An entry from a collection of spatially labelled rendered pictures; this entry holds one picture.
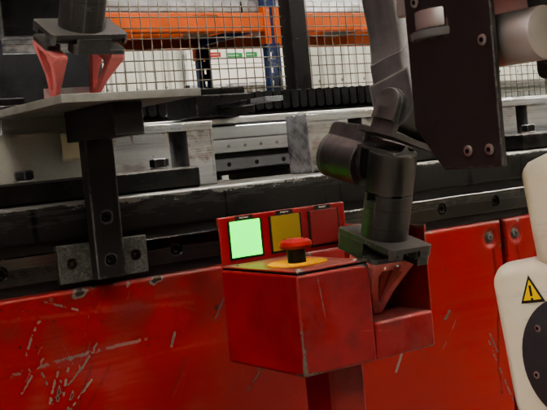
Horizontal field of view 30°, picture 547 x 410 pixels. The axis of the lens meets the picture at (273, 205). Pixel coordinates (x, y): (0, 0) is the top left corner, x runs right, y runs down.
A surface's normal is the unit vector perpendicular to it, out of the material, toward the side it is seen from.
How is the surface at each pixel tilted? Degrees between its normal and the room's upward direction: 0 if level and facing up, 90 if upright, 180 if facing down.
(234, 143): 90
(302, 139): 90
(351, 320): 90
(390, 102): 74
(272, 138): 90
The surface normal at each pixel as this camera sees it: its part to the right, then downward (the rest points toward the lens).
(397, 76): -0.67, -0.18
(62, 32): 0.17, -0.89
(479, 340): 0.55, -0.01
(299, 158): -0.83, 0.11
